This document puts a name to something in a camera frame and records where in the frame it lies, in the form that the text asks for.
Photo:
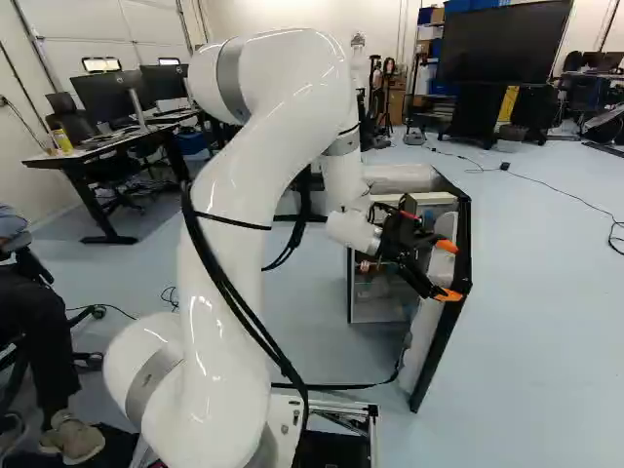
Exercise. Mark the white mini fridge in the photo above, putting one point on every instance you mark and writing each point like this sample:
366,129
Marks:
390,178

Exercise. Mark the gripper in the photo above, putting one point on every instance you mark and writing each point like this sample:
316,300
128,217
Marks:
402,236

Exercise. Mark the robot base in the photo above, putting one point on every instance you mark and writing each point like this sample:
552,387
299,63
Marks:
336,434

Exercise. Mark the black office chair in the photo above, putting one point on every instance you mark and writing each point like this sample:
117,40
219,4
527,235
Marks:
73,119
24,258

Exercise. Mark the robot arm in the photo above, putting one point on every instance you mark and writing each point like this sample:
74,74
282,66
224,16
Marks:
292,97

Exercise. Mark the person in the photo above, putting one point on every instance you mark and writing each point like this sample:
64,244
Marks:
39,322

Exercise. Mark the black computer monitor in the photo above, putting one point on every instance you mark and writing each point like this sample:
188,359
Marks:
166,83
105,97

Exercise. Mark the black standing desk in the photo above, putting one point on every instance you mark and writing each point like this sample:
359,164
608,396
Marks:
102,144

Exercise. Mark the yellow canister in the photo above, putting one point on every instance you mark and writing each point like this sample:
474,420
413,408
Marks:
62,140

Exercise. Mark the large black screen on stand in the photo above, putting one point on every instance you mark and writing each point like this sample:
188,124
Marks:
502,41

